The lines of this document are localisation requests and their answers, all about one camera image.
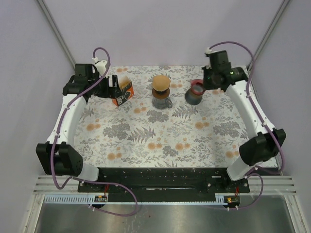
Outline white slotted cable duct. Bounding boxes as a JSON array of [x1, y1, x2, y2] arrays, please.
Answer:
[[44, 195, 108, 205]]

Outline aluminium frame rail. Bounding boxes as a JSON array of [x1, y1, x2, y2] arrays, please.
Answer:
[[36, 0, 76, 69]]

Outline brown wooden ring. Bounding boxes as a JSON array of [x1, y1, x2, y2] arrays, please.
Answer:
[[152, 87, 171, 99]]

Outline orange coffee filter box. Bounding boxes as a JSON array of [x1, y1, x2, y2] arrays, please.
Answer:
[[112, 76, 134, 107]]

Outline grey glass carafe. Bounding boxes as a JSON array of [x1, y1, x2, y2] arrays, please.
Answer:
[[152, 93, 173, 110]]

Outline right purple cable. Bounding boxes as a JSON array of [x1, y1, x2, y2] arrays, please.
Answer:
[[206, 41, 287, 211]]

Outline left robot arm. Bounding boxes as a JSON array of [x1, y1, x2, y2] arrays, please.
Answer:
[[35, 60, 113, 192]]

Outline floral table mat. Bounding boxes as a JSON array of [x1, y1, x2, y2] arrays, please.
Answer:
[[73, 66, 248, 167]]

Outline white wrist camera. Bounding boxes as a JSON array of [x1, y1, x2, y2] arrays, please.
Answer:
[[205, 48, 219, 57], [92, 57, 107, 76]]

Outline stack of brown filters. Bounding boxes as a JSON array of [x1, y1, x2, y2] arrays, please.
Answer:
[[120, 78, 131, 90]]

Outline brown paper coffee filter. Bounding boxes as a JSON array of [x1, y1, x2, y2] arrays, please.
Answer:
[[152, 75, 171, 92]]

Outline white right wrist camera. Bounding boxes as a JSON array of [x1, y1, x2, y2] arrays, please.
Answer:
[[205, 48, 219, 57]]

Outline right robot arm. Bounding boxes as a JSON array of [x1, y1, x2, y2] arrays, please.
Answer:
[[202, 50, 286, 192]]

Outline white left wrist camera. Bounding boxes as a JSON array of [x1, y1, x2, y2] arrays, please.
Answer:
[[92, 57, 107, 76]]

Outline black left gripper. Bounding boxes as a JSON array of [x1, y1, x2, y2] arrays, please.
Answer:
[[88, 73, 122, 99]]

